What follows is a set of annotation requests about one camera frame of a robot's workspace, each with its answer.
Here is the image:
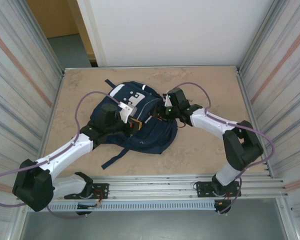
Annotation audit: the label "wooden door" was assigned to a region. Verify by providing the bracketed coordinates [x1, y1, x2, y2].
[26, 0, 96, 68]

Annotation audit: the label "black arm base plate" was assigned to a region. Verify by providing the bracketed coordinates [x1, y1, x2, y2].
[195, 180, 242, 198]
[64, 183, 110, 201]

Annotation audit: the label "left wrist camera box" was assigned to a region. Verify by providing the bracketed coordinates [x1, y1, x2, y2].
[118, 101, 138, 125]

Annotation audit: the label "red black power wires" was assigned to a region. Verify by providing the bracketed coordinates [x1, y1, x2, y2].
[216, 191, 232, 208]
[91, 189, 109, 209]

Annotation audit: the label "slotted pale blue cable duct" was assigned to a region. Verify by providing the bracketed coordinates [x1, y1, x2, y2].
[46, 201, 217, 212]

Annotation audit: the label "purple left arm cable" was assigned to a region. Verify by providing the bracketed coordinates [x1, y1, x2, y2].
[0, 91, 121, 221]

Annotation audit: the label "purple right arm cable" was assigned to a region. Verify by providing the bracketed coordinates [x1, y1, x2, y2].
[176, 82, 276, 216]

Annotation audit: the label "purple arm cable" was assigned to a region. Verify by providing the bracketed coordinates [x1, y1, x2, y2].
[176, 82, 276, 216]
[0, 91, 121, 221]

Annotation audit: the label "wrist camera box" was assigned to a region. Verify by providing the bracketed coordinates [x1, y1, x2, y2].
[118, 101, 138, 125]
[163, 94, 175, 108]

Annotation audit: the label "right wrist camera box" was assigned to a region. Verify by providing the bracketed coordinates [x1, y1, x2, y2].
[163, 94, 175, 108]

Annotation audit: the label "navy blue backpack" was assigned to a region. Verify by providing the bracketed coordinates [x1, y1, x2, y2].
[91, 79, 178, 171]

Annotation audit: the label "aluminium rail frame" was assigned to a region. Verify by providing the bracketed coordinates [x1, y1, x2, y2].
[19, 174, 290, 201]

